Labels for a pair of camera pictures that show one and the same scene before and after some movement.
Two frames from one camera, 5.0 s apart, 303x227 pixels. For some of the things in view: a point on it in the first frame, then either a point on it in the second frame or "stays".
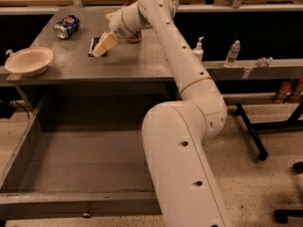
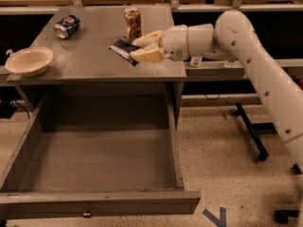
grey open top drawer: [81, 156] stays
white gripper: [115, 25] → [175, 42]
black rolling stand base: [294, 122] stays
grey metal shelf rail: [291, 69] stays
